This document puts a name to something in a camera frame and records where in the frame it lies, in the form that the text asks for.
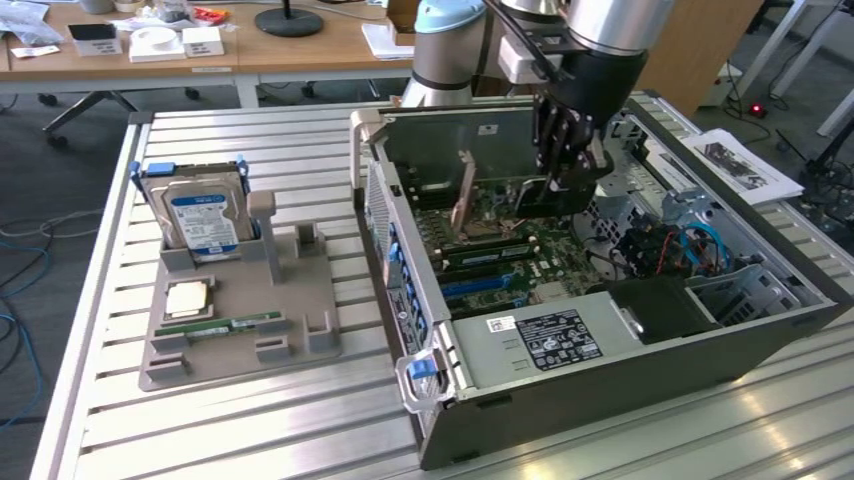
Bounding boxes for grey parts rack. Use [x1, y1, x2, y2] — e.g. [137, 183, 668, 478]
[138, 189, 347, 393]

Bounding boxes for brown cardboard box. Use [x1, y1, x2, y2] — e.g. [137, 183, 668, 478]
[386, 0, 422, 49]

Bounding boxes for grey power supply unit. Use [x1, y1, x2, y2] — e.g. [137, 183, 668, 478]
[450, 292, 642, 396]

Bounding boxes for black round lamp base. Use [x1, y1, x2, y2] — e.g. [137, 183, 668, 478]
[253, 0, 327, 37]

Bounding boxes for silver CPU chip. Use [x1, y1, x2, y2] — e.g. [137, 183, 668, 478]
[163, 281, 221, 320]

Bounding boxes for blue case latch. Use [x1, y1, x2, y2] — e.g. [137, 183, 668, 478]
[406, 360, 437, 387]

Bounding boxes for blue expansion slot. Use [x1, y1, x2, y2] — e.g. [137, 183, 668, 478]
[441, 278, 513, 298]

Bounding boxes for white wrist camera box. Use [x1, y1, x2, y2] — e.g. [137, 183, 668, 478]
[497, 37, 550, 84]

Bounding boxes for white floor cable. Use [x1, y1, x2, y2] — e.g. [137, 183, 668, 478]
[0, 208, 103, 240]

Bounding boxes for blue disk caddy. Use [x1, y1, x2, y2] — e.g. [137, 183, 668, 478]
[129, 153, 254, 206]

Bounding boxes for printed paper sheets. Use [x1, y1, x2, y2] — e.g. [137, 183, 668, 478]
[650, 127, 808, 207]

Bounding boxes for small silver disk bay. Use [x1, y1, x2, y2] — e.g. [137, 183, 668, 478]
[685, 263, 804, 327]

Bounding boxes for wooden top desk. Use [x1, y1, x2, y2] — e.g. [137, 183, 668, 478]
[234, 0, 420, 109]
[0, 0, 243, 149]

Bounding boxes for CPU socket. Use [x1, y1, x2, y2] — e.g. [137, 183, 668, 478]
[460, 219, 529, 247]

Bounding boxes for hard disk drive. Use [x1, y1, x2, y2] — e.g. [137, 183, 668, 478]
[145, 169, 253, 253]

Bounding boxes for green motherboard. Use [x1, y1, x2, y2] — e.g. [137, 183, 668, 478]
[400, 169, 626, 319]

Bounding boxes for plain white box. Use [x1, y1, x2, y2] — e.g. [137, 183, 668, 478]
[181, 26, 225, 58]

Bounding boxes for perforated silver drive cage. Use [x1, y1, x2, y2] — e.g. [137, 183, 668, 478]
[597, 107, 709, 224]

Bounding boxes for black power connector cluster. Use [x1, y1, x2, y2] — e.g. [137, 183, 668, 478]
[613, 222, 680, 279]

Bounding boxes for light blue SATA wire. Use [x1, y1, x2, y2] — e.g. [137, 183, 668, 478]
[678, 221, 734, 275]

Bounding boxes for dark small bag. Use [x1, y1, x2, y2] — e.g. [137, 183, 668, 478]
[157, 0, 195, 24]

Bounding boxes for white desk frame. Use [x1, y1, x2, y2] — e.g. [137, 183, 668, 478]
[730, 0, 854, 139]

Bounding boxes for white paper stack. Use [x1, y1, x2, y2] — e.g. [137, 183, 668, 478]
[362, 22, 417, 61]

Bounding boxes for green RAM stick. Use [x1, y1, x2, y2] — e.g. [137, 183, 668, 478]
[440, 239, 540, 269]
[154, 311, 283, 337]

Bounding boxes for white box black top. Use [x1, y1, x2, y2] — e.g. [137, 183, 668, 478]
[66, 23, 123, 58]

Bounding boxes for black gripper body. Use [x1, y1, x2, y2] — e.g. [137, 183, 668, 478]
[541, 48, 653, 129]

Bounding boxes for blue floor cable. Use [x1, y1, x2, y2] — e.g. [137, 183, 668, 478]
[0, 239, 54, 431]

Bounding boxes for black grey PC case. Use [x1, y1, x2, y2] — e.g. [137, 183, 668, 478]
[350, 91, 841, 472]

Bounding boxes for clear plastic bag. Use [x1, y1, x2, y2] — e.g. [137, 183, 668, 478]
[0, 0, 69, 49]

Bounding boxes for white box with tape roll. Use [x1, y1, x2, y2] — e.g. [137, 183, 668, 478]
[129, 27, 189, 64]

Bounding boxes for wooden cabinet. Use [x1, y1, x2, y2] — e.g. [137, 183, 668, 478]
[637, 0, 766, 115]

